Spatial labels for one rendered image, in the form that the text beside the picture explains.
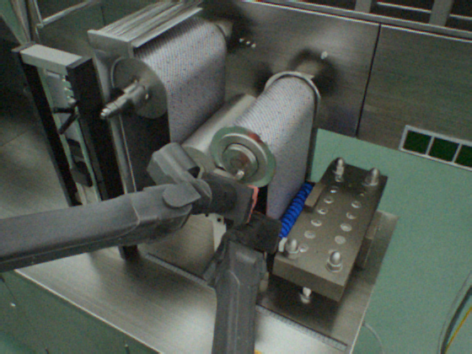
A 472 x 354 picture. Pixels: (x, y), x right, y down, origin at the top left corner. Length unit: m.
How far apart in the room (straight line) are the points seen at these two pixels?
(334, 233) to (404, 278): 1.34
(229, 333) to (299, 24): 0.72
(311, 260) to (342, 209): 0.19
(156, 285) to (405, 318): 1.41
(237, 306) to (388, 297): 1.66
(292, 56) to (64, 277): 0.79
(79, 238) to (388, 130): 0.78
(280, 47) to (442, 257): 1.71
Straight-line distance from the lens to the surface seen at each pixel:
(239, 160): 0.83
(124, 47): 0.86
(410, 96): 1.04
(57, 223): 0.56
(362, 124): 1.10
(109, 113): 0.86
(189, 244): 1.15
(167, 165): 0.68
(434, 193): 2.87
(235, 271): 0.68
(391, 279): 2.32
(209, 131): 0.96
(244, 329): 0.61
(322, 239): 1.01
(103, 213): 0.58
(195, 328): 1.01
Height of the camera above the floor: 1.78
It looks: 41 degrees down
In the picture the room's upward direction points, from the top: straight up
